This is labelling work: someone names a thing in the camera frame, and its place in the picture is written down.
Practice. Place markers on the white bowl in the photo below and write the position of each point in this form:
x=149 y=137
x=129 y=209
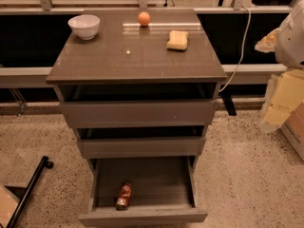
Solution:
x=85 y=26

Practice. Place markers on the yellow sponge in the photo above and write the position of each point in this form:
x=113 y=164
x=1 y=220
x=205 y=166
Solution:
x=178 y=40

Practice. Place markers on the wooden board corner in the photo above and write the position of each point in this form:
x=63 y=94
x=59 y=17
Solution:
x=8 y=204

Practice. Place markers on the grey top drawer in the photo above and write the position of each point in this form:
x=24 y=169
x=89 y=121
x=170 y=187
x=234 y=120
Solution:
x=137 y=114

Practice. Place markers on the grey drawer cabinet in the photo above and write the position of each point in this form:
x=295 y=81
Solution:
x=125 y=62

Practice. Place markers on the grey open bottom drawer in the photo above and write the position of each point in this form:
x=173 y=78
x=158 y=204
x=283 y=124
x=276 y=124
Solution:
x=163 y=191

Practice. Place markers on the cardboard box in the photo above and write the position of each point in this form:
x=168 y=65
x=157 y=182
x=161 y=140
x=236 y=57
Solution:
x=284 y=108

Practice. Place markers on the orange fruit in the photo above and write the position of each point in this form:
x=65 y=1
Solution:
x=144 y=19

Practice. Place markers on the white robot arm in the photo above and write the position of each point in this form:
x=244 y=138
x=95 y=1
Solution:
x=287 y=41

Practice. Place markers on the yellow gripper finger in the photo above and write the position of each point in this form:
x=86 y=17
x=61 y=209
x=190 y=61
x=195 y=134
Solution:
x=267 y=43

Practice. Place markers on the grey middle drawer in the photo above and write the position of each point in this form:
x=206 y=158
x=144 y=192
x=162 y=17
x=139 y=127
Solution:
x=134 y=148

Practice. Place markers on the black metal bar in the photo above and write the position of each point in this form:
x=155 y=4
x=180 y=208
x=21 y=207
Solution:
x=45 y=162

